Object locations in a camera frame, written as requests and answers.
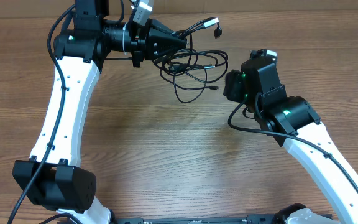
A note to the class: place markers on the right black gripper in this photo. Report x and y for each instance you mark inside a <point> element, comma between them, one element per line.
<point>237,86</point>

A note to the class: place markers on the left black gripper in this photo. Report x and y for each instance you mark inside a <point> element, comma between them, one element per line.
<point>156,33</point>

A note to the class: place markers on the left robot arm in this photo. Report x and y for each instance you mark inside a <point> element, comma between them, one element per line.
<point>52,176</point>

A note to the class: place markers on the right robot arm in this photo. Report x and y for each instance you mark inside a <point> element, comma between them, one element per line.
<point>297,127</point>

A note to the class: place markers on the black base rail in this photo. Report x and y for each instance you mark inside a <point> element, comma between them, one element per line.
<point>250,219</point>

